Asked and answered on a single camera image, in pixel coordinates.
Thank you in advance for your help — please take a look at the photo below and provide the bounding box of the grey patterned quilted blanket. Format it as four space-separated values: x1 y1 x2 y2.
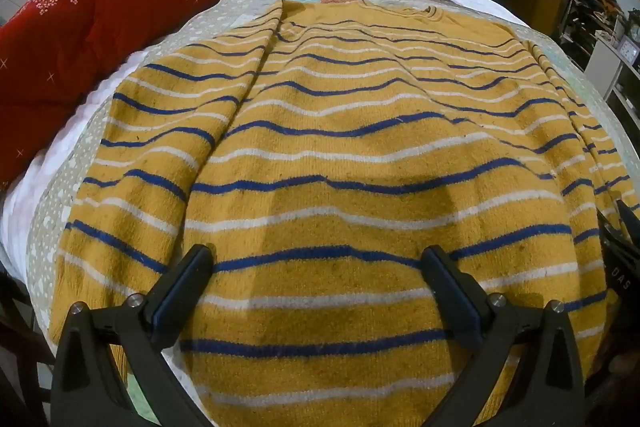
25 0 640 408

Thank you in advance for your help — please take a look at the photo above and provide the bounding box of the red floral quilt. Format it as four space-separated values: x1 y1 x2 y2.
0 0 282 194

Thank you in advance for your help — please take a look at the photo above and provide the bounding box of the white open cabinet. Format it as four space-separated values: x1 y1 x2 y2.
582 39 640 134

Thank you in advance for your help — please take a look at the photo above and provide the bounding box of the dark cluttered shelf rack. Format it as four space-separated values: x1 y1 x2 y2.
559 0 627 64

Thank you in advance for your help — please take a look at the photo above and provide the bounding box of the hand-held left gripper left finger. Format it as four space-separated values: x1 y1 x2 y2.
50 244 217 427

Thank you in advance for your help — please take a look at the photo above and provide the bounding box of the yellow striped knit sweater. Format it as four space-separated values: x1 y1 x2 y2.
47 0 633 427

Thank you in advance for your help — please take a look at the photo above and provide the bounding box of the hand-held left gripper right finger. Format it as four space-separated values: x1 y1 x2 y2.
421 244 587 427

